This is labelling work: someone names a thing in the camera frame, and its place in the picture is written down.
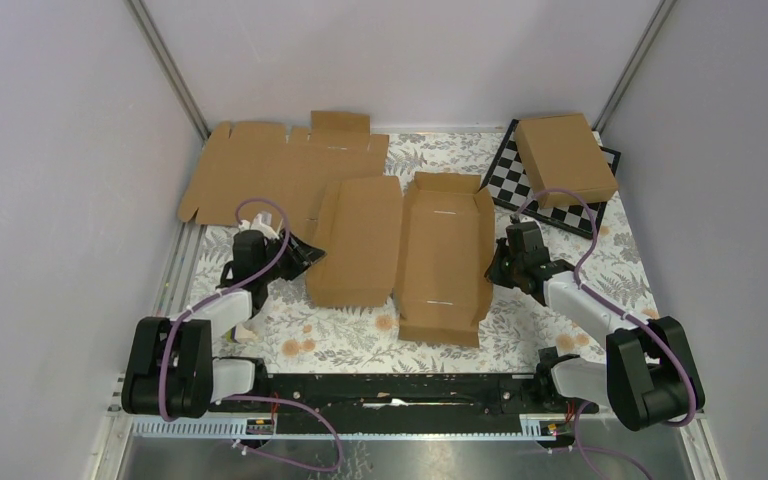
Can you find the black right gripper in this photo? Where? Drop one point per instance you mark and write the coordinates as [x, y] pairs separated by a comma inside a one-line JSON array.
[[493, 274]]

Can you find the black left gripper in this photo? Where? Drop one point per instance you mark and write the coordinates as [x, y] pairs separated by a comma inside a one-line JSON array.
[[300, 255]]

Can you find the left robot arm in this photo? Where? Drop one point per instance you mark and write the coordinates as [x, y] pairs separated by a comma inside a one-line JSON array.
[[171, 371]]

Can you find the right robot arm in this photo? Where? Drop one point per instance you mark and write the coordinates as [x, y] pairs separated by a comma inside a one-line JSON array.
[[648, 376]]

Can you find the closed brown cardboard box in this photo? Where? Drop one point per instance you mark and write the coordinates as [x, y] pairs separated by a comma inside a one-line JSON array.
[[563, 161]]

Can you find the floral patterned table mat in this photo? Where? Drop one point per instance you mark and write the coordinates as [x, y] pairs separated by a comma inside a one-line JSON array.
[[294, 336]]

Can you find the flat cardboard sheet stack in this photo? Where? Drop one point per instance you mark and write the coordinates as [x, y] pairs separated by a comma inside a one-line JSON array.
[[290, 166]]

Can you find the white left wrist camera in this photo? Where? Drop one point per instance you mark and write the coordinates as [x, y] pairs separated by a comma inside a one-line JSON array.
[[261, 222]]

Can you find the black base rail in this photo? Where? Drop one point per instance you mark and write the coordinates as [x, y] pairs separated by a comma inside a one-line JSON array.
[[472, 404]]

